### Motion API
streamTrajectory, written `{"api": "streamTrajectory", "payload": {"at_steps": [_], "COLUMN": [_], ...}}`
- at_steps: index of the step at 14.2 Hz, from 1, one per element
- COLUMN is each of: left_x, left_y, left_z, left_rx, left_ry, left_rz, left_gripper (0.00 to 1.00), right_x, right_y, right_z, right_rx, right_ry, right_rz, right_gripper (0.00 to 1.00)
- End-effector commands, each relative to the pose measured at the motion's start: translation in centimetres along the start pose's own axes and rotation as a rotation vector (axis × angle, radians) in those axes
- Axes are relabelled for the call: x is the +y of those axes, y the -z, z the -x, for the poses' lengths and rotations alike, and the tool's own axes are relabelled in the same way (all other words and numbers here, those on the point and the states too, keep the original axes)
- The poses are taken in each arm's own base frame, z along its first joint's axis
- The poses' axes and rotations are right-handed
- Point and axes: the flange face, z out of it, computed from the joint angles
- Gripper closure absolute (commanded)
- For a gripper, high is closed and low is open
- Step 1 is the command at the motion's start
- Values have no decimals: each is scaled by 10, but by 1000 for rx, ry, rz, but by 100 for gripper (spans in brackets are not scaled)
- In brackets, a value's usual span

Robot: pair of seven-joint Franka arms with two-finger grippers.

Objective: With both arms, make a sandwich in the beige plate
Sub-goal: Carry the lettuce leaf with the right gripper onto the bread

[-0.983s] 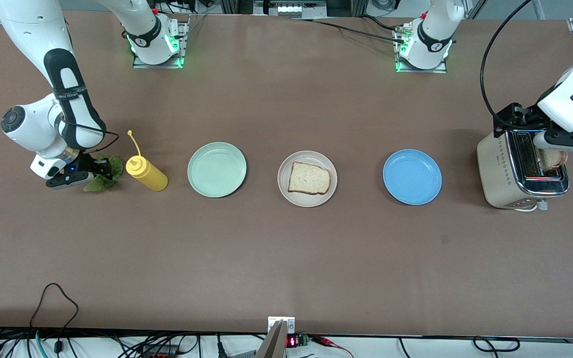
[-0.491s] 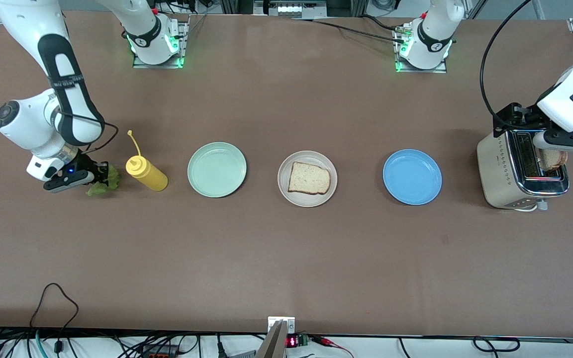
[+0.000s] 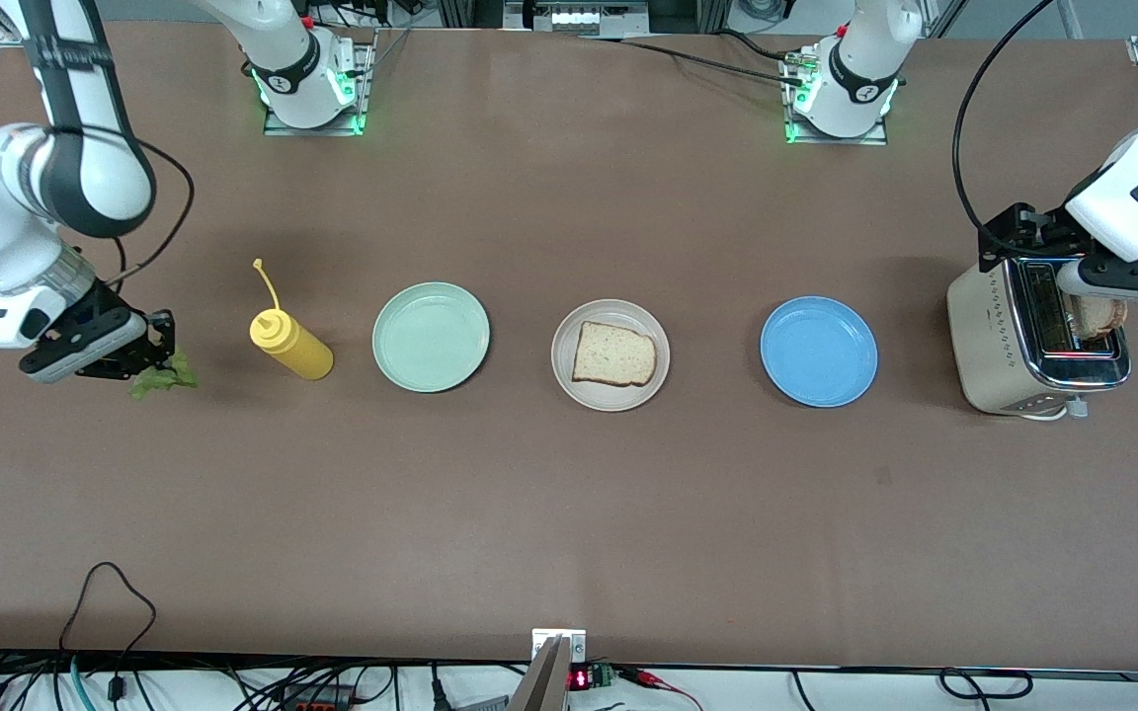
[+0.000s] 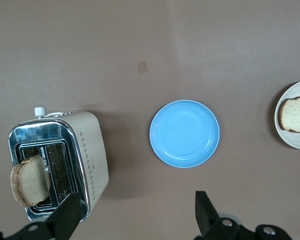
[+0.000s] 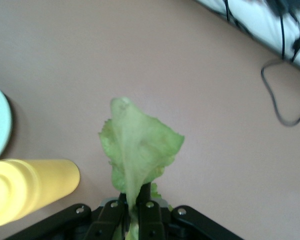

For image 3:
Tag thick black base cable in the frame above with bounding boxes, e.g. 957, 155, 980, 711
579, 30, 812, 88

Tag white bread slice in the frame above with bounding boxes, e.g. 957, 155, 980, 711
1073, 294, 1129, 342
571, 320, 658, 388

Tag red clip wires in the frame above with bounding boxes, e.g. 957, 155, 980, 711
618, 667, 703, 711

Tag beige chrome toaster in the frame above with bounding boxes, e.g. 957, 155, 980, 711
945, 252, 1133, 421

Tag beige plate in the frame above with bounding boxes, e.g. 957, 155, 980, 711
550, 298, 672, 413

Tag pale green plate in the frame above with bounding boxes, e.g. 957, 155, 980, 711
371, 281, 492, 394

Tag black device with white lights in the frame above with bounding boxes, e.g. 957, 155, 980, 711
505, 0, 651, 37

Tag blue plate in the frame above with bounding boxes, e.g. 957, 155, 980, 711
760, 295, 879, 409

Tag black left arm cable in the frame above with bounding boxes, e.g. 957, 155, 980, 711
952, 0, 1059, 233

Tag small white mounting plate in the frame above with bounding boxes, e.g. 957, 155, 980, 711
531, 629, 587, 663

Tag black coiled cable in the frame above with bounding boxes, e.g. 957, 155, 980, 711
939, 669, 1034, 700

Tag yellow squeeze bottle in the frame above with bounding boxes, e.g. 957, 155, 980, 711
249, 259, 335, 381

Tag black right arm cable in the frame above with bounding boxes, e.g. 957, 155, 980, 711
110, 138, 197, 292

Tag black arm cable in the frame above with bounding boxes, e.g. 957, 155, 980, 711
952, 0, 1059, 233
110, 138, 197, 292

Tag green lettuce leaf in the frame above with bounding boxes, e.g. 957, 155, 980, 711
127, 348, 201, 402

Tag thin black looped cable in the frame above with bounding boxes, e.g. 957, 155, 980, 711
60, 562, 157, 707

